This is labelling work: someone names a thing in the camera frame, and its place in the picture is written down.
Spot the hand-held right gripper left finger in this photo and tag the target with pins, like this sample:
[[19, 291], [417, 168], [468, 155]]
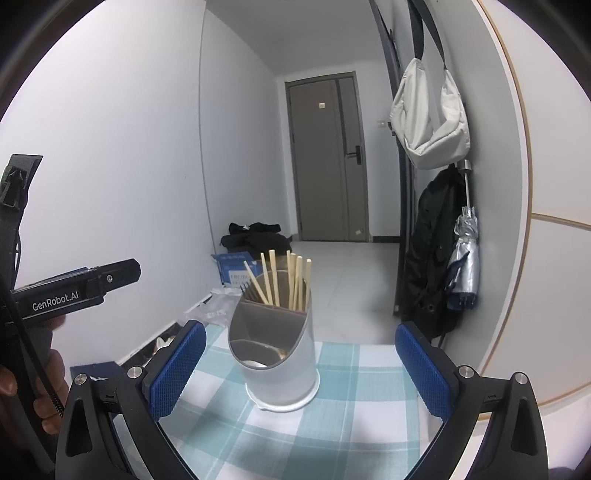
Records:
[[178, 371]]

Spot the silver folded umbrella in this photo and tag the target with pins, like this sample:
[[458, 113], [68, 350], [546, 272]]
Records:
[[464, 258]]

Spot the bundle of wooden chopsticks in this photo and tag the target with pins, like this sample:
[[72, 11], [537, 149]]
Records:
[[274, 277]]

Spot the blue cardboard box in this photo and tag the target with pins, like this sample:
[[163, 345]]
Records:
[[231, 270]]

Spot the black hanging jacket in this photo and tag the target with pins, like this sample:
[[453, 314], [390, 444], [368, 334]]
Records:
[[431, 258]]

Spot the blue shoe box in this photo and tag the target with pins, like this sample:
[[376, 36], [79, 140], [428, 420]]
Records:
[[99, 369]]

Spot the white and grey utensil holder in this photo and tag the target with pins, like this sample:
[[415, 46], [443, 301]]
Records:
[[281, 369]]

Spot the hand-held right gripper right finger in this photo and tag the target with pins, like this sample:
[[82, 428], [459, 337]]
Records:
[[422, 374]]

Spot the blue checked tablecloth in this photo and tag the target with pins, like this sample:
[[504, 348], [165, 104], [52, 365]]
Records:
[[323, 438]]

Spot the white shoulder bag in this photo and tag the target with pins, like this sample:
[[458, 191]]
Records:
[[429, 124]]

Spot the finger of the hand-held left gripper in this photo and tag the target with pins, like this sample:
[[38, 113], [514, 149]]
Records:
[[121, 274]]

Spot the person's left hand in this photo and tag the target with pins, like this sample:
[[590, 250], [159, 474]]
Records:
[[55, 376]]

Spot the pile of black clothes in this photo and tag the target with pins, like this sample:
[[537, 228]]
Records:
[[254, 237]]

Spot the grey plastic mailer bags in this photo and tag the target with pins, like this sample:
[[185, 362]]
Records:
[[214, 307]]

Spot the crumpled white paper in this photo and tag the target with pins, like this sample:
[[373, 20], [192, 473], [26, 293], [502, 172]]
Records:
[[164, 345]]

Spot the grey-brown door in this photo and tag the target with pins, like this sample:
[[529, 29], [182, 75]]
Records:
[[323, 161]]

